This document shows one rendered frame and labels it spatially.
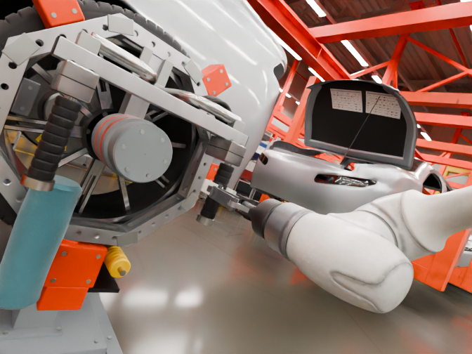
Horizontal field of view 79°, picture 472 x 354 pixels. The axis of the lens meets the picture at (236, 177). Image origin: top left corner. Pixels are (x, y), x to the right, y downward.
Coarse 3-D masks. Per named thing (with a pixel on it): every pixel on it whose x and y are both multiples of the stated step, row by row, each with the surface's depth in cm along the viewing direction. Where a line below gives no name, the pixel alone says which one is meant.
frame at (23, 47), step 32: (32, 32) 56; (64, 32) 59; (96, 32) 62; (128, 32) 65; (0, 64) 54; (192, 64) 77; (0, 96) 55; (0, 128) 57; (0, 160) 58; (192, 160) 90; (192, 192) 87; (96, 224) 77; (128, 224) 82; (160, 224) 84
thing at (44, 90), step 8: (48, 72) 106; (32, 80) 104; (40, 80) 105; (40, 88) 106; (48, 88) 107; (40, 96) 106; (48, 96) 108; (96, 96) 117; (40, 104) 107; (48, 104) 105; (88, 104) 116; (96, 104) 118; (32, 112) 106; (40, 112) 107; (48, 112) 105; (80, 112) 111; (104, 112) 120; (80, 120) 112; (32, 136) 108; (72, 144) 116; (80, 144) 118; (64, 152) 115
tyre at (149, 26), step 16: (16, 16) 60; (32, 16) 61; (96, 16) 68; (128, 16) 72; (0, 32) 59; (16, 32) 60; (160, 32) 78; (0, 48) 60; (176, 48) 82; (0, 192) 66; (176, 192) 94; (0, 208) 67
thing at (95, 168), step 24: (24, 72) 63; (24, 120) 67; (96, 120) 80; (168, 120) 105; (0, 144) 64; (192, 144) 93; (24, 168) 83; (96, 168) 79; (168, 168) 101; (120, 192) 86; (144, 192) 98; (168, 192) 92; (72, 216) 77; (96, 216) 82; (120, 216) 85
